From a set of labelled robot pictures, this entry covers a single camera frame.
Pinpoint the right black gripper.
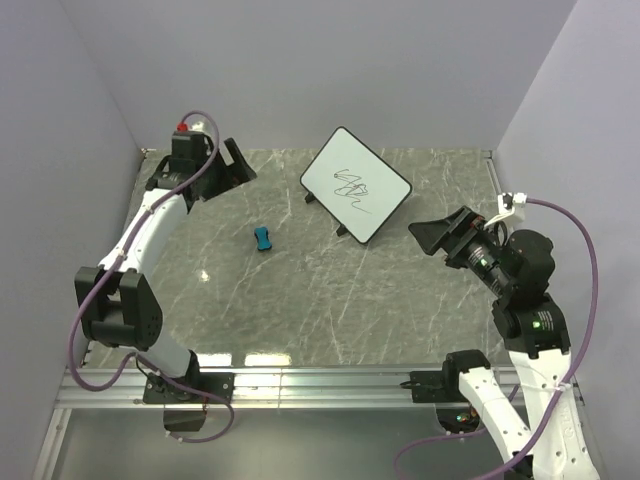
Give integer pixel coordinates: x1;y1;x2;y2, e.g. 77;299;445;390
407;202;513;293

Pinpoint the aluminium mounting rail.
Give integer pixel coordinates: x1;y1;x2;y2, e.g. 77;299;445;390
54;364;441;410

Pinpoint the white whiteboard black frame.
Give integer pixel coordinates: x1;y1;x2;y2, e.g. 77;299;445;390
300;126;413;245

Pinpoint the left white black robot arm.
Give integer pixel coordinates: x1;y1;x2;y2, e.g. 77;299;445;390
74;124;256;402

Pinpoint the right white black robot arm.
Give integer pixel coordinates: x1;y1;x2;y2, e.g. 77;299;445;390
408;206;600;479

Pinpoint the blue whiteboard eraser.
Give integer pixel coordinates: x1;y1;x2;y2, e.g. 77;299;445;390
254;226;272;252

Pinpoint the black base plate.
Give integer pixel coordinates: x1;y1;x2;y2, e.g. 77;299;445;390
143;372;235;405
399;370;465;404

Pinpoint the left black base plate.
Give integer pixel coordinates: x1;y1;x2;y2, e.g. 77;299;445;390
143;372;235;405

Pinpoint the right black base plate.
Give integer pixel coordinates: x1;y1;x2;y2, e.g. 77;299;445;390
399;370;465;404

